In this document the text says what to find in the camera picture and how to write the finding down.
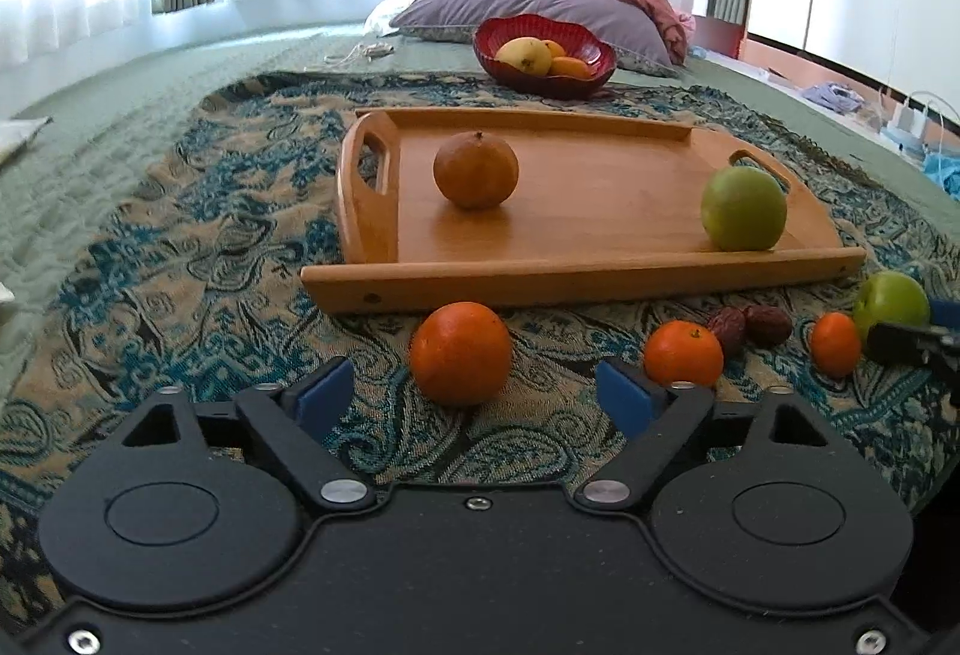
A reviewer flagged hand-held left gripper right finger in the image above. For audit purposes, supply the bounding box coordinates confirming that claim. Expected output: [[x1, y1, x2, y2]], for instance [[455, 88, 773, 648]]
[[574, 357, 837, 513]]

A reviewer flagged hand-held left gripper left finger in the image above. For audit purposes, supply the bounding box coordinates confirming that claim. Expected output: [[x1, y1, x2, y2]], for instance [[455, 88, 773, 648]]
[[120, 357, 374, 515]]

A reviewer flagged small green apple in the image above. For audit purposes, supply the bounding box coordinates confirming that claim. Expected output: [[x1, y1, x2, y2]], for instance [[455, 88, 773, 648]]
[[853, 271, 932, 345]]

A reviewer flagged small tangerine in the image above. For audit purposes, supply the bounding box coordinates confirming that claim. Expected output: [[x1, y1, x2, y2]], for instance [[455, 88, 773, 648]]
[[809, 312, 863, 378]]

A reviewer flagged brown dried date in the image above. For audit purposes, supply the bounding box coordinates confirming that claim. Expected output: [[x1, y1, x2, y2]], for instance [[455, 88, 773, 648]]
[[742, 305, 794, 348], [706, 307, 747, 358]]

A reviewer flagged large orange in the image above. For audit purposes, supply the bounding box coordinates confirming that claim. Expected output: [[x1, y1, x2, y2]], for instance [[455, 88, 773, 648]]
[[409, 301, 515, 408]]

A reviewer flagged wooden tray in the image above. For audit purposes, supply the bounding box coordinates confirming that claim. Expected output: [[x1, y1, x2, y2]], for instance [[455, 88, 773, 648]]
[[300, 107, 869, 315]]

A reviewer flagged paisley patterned blanket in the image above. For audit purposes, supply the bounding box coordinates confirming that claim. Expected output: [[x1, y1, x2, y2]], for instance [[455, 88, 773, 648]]
[[0, 71, 960, 626]]

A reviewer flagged white charger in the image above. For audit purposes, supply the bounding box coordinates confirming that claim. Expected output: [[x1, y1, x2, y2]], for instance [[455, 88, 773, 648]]
[[892, 92, 947, 134]]

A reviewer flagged large green apple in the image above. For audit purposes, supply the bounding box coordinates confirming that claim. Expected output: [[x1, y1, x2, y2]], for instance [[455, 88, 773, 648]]
[[700, 166, 788, 252]]

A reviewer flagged blue crumpled cloth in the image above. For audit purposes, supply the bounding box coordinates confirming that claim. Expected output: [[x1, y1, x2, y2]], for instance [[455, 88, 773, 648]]
[[801, 82, 863, 114]]

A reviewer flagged brownish orange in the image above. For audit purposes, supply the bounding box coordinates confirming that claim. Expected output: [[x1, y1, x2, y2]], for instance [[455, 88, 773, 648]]
[[433, 131, 520, 211]]

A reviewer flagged red glass bowl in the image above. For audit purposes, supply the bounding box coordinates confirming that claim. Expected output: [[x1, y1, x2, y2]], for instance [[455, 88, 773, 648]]
[[473, 14, 617, 101]]

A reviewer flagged yellow pear in bowl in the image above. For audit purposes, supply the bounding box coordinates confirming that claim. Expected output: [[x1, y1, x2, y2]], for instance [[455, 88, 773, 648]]
[[495, 37, 554, 76]]

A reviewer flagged green quilted bedspread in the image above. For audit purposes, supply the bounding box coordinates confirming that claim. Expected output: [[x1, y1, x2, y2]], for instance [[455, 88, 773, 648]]
[[0, 20, 960, 401]]

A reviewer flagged white pillow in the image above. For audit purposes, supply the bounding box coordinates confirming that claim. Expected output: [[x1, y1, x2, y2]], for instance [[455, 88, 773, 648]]
[[364, 0, 443, 37]]

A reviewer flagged white printed packet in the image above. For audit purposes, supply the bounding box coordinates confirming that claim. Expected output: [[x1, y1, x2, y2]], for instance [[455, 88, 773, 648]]
[[0, 116, 53, 165]]

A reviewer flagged white cable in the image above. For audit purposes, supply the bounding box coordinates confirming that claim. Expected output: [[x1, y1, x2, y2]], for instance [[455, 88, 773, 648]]
[[324, 41, 396, 65]]

